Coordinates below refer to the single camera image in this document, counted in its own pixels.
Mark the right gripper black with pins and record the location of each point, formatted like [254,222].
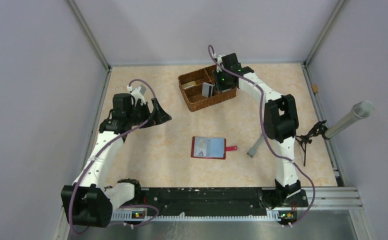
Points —
[219,87]

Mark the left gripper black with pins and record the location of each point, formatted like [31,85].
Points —
[159,116]

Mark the white credit card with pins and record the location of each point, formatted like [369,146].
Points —
[201,147]

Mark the red leather card holder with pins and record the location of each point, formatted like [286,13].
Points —
[217,148]

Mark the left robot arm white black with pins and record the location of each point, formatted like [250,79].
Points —
[86,201]

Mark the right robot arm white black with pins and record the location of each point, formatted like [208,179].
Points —
[278,121]

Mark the striped grey card upright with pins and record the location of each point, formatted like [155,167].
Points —
[207,90]

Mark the brown wicker divided basket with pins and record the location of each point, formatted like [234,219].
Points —
[199,91]

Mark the grey plastic toy beam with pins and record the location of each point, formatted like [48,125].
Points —
[253,150]

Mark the small tan block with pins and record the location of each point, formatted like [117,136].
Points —
[314,88]

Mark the black mini tripod stand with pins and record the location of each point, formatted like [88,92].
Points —
[319,129]

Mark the silver metal tube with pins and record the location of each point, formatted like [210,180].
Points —
[359,111]

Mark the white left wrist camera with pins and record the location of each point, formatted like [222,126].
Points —
[139,91]

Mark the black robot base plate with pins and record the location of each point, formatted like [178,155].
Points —
[216,201]

